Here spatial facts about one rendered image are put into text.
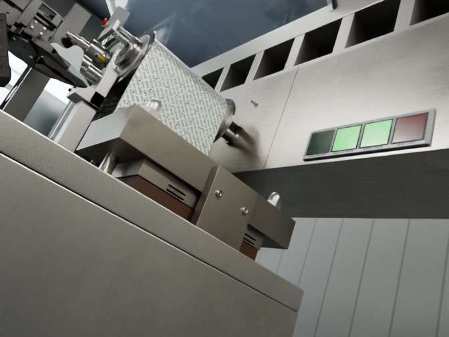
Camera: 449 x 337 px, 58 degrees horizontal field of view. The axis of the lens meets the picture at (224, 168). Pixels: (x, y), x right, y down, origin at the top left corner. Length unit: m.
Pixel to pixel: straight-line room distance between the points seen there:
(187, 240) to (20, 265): 0.21
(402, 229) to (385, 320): 0.45
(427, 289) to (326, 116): 1.28
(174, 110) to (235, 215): 0.31
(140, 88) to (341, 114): 0.41
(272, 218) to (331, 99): 0.30
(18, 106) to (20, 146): 0.63
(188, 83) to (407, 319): 1.47
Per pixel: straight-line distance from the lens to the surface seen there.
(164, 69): 0.90
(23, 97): 1.12
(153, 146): 0.62
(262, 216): 0.75
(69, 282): 0.50
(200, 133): 0.92
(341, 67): 0.96
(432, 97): 0.78
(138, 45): 0.92
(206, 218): 0.64
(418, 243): 2.12
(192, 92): 0.93
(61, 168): 0.49
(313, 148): 0.84
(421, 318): 2.00
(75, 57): 0.79
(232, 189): 0.68
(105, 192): 0.51
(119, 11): 1.62
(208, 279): 0.60
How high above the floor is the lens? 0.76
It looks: 23 degrees up
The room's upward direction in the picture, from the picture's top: 21 degrees clockwise
